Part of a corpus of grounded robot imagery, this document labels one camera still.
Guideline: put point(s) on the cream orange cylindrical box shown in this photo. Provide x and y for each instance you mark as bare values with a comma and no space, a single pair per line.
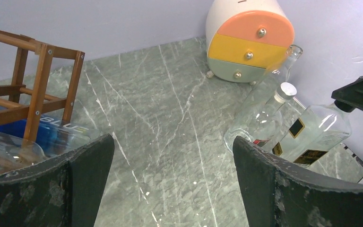
244,37

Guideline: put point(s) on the blue plastic water bottle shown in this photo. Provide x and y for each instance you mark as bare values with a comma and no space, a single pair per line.
54,136

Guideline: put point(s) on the dark bottle behind arm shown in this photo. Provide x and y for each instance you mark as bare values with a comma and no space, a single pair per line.
260,121

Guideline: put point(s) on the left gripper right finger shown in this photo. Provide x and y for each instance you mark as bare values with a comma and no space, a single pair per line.
278,193

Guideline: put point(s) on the brown wooden wine rack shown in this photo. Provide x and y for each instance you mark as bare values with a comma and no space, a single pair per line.
19,102

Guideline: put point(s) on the clear square glass bottle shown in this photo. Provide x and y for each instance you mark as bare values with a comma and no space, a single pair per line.
314,133

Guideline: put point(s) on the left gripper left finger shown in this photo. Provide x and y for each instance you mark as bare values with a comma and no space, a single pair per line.
64,191

